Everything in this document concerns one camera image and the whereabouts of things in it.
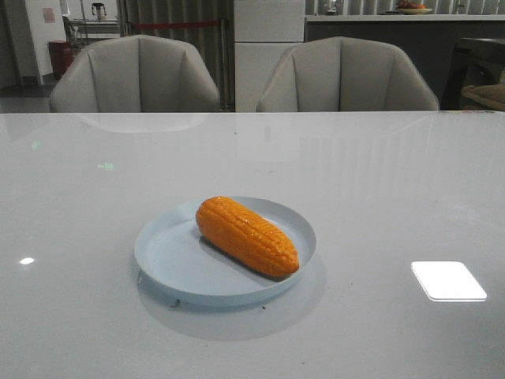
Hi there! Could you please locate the orange corn cob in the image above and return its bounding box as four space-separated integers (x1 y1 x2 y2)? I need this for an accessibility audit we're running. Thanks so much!
196 197 300 277

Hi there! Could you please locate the light blue round plate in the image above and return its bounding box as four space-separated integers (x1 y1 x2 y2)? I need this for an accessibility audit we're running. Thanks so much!
134 196 316 307

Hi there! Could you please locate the right grey upholstered chair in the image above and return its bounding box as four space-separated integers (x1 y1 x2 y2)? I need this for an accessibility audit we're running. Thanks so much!
256 36 439 112

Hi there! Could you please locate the grey upholstered chair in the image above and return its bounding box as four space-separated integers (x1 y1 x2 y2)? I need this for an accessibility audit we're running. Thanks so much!
49 35 220 113
256 36 439 112

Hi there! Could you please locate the white cabinet column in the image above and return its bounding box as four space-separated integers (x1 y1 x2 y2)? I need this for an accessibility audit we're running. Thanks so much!
234 1 305 112

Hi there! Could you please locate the left grey upholstered chair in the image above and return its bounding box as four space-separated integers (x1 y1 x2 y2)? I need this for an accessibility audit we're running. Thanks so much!
49 35 220 113

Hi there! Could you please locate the red barrier belt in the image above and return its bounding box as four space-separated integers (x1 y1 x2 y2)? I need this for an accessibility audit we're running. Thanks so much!
131 20 221 30

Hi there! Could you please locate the dark grey counter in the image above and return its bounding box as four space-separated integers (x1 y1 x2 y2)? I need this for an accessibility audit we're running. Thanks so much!
305 14 504 82

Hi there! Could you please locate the red waste bin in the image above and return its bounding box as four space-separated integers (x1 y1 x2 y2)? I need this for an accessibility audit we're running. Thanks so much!
48 40 73 79

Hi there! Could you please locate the fruit bowl on counter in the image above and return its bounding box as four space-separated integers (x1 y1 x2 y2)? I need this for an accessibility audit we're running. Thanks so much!
396 0 432 15

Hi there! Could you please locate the distant robot on table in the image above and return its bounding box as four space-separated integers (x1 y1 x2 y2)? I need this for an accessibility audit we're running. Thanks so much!
92 2 107 21

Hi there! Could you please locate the dark chair at right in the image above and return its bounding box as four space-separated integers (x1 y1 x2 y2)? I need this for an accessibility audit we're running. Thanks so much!
440 38 504 110

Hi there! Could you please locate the beige cushion at right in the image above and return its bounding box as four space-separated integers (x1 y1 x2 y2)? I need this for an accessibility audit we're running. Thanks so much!
461 84 504 111

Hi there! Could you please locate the black barrier post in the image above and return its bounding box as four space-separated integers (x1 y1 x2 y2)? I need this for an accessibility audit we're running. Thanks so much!
219 18 230 110

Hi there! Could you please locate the pink wall notice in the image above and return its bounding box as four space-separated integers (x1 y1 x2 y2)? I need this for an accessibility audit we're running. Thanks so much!
43 7 55 24

